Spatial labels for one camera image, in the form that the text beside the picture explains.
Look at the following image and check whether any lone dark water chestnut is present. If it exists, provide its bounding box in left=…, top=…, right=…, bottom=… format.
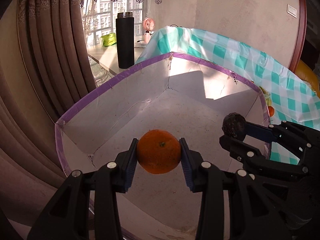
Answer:
left=222, top=113, right=246, bottom=141

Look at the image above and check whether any black thermos bottle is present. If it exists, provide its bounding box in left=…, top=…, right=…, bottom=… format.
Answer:
left=116, top=11, right=135, bottom=69

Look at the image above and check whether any pink desk fan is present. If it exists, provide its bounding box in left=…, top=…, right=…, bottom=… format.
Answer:
left=143, top=18, right=155, bottom=44

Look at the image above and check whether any large orange mandarin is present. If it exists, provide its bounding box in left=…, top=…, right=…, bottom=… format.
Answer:
left=137, top=129, right=181, bottom=174

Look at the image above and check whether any white wall switch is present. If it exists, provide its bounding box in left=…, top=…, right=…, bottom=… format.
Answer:
left=287, top=4, right=297, bottom=18

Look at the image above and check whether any green apple wedge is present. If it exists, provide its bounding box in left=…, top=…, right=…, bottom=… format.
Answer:
left=259, top=86, right=272, bottom=107

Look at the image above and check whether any brown curtain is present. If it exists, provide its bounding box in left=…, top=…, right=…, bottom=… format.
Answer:
left=1, top=0, right=96, bottom=226

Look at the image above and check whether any red wooden door frame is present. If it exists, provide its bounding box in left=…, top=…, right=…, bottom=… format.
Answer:
left=289, top=0, right=307, bottom=73

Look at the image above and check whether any green packet on sill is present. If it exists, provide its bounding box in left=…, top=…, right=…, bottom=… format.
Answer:
left=101, top=33, right=117, bottom=47

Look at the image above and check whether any teal white checkered tablecloth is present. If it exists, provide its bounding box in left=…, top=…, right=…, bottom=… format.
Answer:
left=137, top=27, right=319, bottom=129

